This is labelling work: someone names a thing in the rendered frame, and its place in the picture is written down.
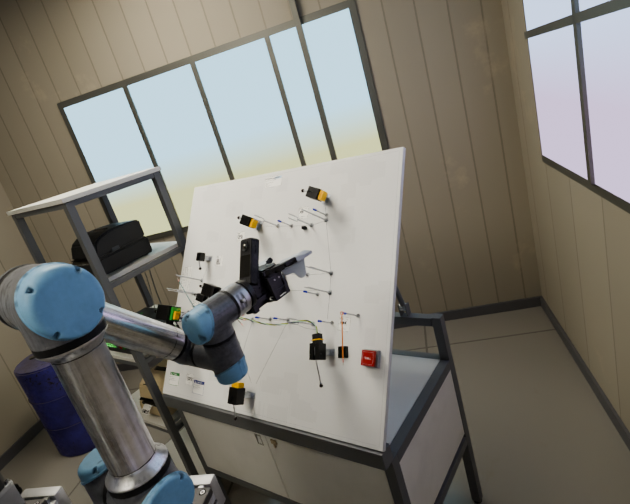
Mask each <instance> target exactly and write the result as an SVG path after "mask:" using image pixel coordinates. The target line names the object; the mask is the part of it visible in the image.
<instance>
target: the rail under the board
mask: <svg viewBox="0 0 630 504"><path fill-rule="evenodd" d="M162 398H163V400H164V402H165V404H166V406H168V407H171V408H175V409H178V410H181V411H185V412H188V413H191V414H195V415H198V416H201V417H205V418H208V419H212V420H215V421H218V422H222V423H225V424H228V425H232V426H235V427H239V428H242V429H245V430H249V431H252V432H255V433H259V434H262V435H266V436H269V437H272V438H276V439H279V440H282V441H286V442H289V443H293V444H296V445H299V446H303V447H306V448H309V449H313V450H316V451H319V452H323V453H326V454H330V455H333V456H336V457H340V458H343V459H346V460H350V461H353V462H357V463H360V464H363V465H367V466H370V467H373V468H377V469H380V470H384V471H387V469H388V468H389V466H390V464H391V462H392V461H393V455H392V452H391V448H390V445H389V443H386V451H385V452H381V451H377V450H373V449H369V448H366V447H362V446H358V445H355V444H351V443H347V442H343V441H340V440H336V439H332V438H329V437H325V436H321V435H317V434H314V433H310V432H306V431H302V430H299V429H295V428H291V427H288V426H284V425H280V424H276V423H273V422H269V421H265V420H262V419H258V418H254V417H250V416H247V415H243V414H239V413H236V417H237V418H238V419H237V420H234V417H235V415H234V412H232V411H228V410H224V409H221V408H217V407H213V406H209V405H206V404H202V403H198V402H194V401H191V400H187V399H183V398H180V397H176V396H172V395H168V394H165V393H164V394H162Z"/></svg>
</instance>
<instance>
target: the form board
mask: <svg viewBox="0 0 630 504"><path fill-rule="evenodd" d="M405 150H406V148H404V147H399V148H394V149H389V150H384V151H379V152H373V153H368V154H363V155H358V156H353V157H348V158H343V159H338V160H333V161H328V162H322V163H317V164H312V165H307V166H302V167H297V168H292V169H287V170H282V171H277V172H271V173H266V174H261V175H256V176H251V177H246V178H241V179H236V180H231V181H225V182H220V183H215V184H210V185H205V186H200V187H195V188H194V194H193V201H192V207H191V214H190V220H189V226H188V233H187V239H186V246H185V252H184V259H183V265H182V271H181V276H182V275H183V269H184V267H193V268H192V274H191V278H196V279H203V282H201V281H199V280H194V279H191V281H190V287H189V291H187V292H194V293H201V290H202V287H203V283H209V284H213V285H216V286H218V287H221V290H222V289H223V288H225V287H227V286H228V285H230V284H231V283H234V282H236V281H238V280H239V274H240V242H238V243H237V235H238V232H241V231H246V232H245V239H246V238H250V237H251V238H256V239H259V263H261V262H262V261H264V260H265V259H267V258H269V257H270V258H272V259H273V262H272V263H275V264H278V263H279V262H280V261H281V260H283V259H286V258H288V257H291V256H293V255H294V254H297V253H299V252H301V251H302V250H311V251H312V253H311V254H310V255H309V256H307V257H306V258H304V261H305V268H306V273H309V276H308V277H307V276H306V275H305V277H303V278H299V277H298V276H297V275H295V274H294V273H291V274H289V275H285V278H286V280H287V283H288V287H289V289H290V292H288V293H287V294H286V295H285V296H283V297H282V298H281V299H279V300H278V301H273V302H270V303H266V304H265V305H264V306H262V307H261V308H260V311H259V312H258V313H257V314H249V315H247V314H246V313H245V315H244V316H241V317H243V318H248V319H251V318H254V320H255V321H259V322H263V323H269V324H281V323H287V321H286V320H279V319H277V320H276V319H273V317H277V318H281V319H287V318H292V319H298V320H309V321H312V322H315V325H316V326H317V329H318V333H321V334H322V336H323V339H324V340H323V343H326V349H335V356H326V360H317V364H318V369H319V374H320V378H321V383H322V384H323V387H322V388H320V387H319V385H320V384H319V383H320V381H319V376H318V371H317V366H316V362H315V360H309V344H310V343H312V341H311V340H312V334H315V333H316V328H315V326H314V327H312V326H311V325H309V324H302V323H299V324H298V323H295V324H298V325H294V324H287V325H277V326H273V325H264V324H260V323H256V322H251V321H250V320H247V321H244V320H241V319H238V320H239V321H240V322H241V323H242V324H243V326H242V325H241V323H240V322H239V321H238V320H236V321H235V322H233V323H232V325H233V327H234V330H235V332H236V335H237V338H238V340H239V342H240V345H241V348H242V351H243V353H244V354H245V359H246V362H247V365H248V372H247V374H246V375H245V376H244V377H243V378H242V379H241V380H240V381H238V382H243V383H244V388H246V389H245V392H247V391H250V392H254V393H255V399H252V398H244V405H234V407H235V413H239V414H243V415H247V416H250V417H254V418H258V419H262V420H265V421H269V422H273V423H276V424H280V425H284V426H288V427H291V428H295V429H299V430H302V431H306V432H310V433H314V434H317V435H321V436H325V437H329V438H332V439H336V440H340V441H343V442H347V443H351V444H355V445H358V446H362V447H366V448H369V449H373V450H377V451H381V452H385V451H386V437H387V422H388V407H389V392H390V377H391V362H392V347H393V331H394V316H395V301H396V286H397V271H398V256H399V241H400V226H401V211H402V196H403V180H404V165H405ZM277 175H282V183H281V186H275V187H269V188H264V187H265V179H266V178H267V177H272V176H277ZM309 186H312V187H316V188H319V189H321V190H323V191H325V192H327V193H328V194H330V197H329V200H328V203H327V205H323V204H322V202H323V201H322V202H320V201H316V200H313V199H310V198H308V197H306V193H307V192H301V190H302V189H304V190H305V191H307V190H308V187H309ZM306 206H309V211H308V212H310V213H314V214H315V215H318V216H320V217H322V218H324V219H325V218H328V222H324V220H323V219H320V218H318V217H316V216H313V215H312V214H310V213H308V218H304V219H300V220H302V221H305V222H307V223H309V224H311V223H313V227H310V225H308V224H305V223H303V222H300V221H298V222H296V221H297V217H298V216H299V207H306ZM313 208H314V209H317V210H318V211H320V212H322V213H324V214H326V213H327V214H328V216H327V217H325V215H323V214H321V213H319V212H317V211H314V210H313ZM288 213H290V214H292V215H294V216H297V217H294V216H292V215H289V214H288ZM242 214H244V215H246V216H249V217H252V218H255V219H257V220H261V221H263V219H262V218H264V220H266V221H268V222H271V223H273V224H276V225H277V224H279V225H280V227H279V228H277V227H276V226H275V225H272V224H269V223H267V222H264V223H262V226H261V229H260V231H258V230H256V229H255V228H254V229H253V228H250V227H247V226H245V225H242V224H240V223H239V222H240V220H241V219H237V217H238V216H240V218H241V217H242ZM254 215H257V216H259V217H262V218H259V217H257V216H254ZM288 217H289V218H291V219H294V220H296V221H294V220H291V219H289V218H288ZM277 220H281V221H282V222H285V223H287V224H290V225H291V224H293V227H292V228H291V227H290V226H289V225H286V224H284V223H280V222H278V221H277ZM302 226H307V230H303V229H301V227H302ZM197 252H202V253H205V256H213V257H212V261H207V262H205V261H204V262H200V267H201V268H202V269H201V270H199V261H196V256H197ZM217 255H224V256H223V263H222V266H215V262H216V256H217ZM306 266H308V267H309V266H312V267H315V268H318V269H321V270H324V271H328V272H330V271H333V275H332V276H330V275H329V273H325V272H322V271H319V270H315V269H311V268H308V267H306ZM199 285H202V287H201V288H200V287H199ZM304 287H312V288H317V289H320V290H324V291H329V290H331V291H332V294H331V295H328V293H326V292H321V291H316V290H312V289H308V288H304ZM304 290H305V291H308V292H312V293H317V292H318V293H319V296H316V295H315V294H310V293H304V292H303V291H304ZM341 311H343V312H346V313H349V314H355V315H357V314H360V317H359V318H357V317H356V316H352V315H347V314H346V315H344V314H343V315H342V317H349V318H351V323H350V330H349V332H345V331H343V346H348V358H344V363H343V362H342V358H338V346H342V331H339V330H338V323H339V316H341V315H340V312H341ZM255 316H258V317H262V318H270V317H271V318H272V320H271V321H269V320H267V319H260V318H259V319H257V318H255ZM298 320H291V319H290V321H289V322H293V321H298ZM318 320H322V321H327V322H331V321H333V322H334V324H333V325H331V324H330V323H324V322H318ZM364 349H371V350H380V351H381V355H380V368H374V367H366V366H363V365H361V355H362V350H364ZM170 371H172V372H177V373H180V378H179V385H178V386H174V385H169V378H170ZM187 373H191V374H194V377H193V383H194V379H196V380H200V381H204V382H205V384H204V391H203V396H201V395H197V394H194V393H192V390H193V384H192V385H188V384H185V383H186V376H187ZM163 393H165V394H168V395H172V396H176V397H180V398H183V399H187V400H191V401H194V402H198V403H202V404H206V405H209V406H213V407H217V408H221V409H224V410H228V411H232V412H234V409H233V405H232V404H228V403H227V402H228V394H229V385H222V384H220V383H219V382H218V381H217V379H216V377H215V376H214V372H213V371H210V370H206V369H201V368H198V367H193V366H189V365H181V364H178V363H176V362H174V361H171V360H168V361H167V368H166V374H165V380H164V387H163Z"/></svg>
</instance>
